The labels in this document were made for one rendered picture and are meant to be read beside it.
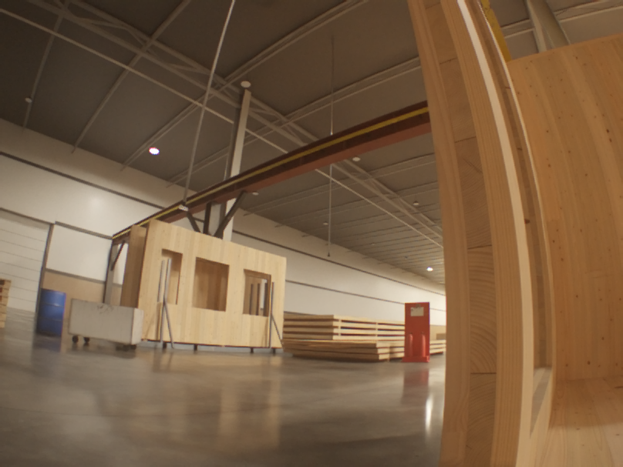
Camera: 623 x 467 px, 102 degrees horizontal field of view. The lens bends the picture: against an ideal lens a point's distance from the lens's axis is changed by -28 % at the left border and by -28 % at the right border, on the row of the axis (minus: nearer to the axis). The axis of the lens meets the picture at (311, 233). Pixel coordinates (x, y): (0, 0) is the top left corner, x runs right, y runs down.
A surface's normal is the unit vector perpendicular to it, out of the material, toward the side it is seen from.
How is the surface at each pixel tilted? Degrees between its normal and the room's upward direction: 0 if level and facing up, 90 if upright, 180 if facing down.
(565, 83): 90
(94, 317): 90
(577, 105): 90
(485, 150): 90
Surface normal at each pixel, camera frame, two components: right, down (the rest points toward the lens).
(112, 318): 0.27, -0.27
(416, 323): -0.43, -0.28
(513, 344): -0.65, -0.25
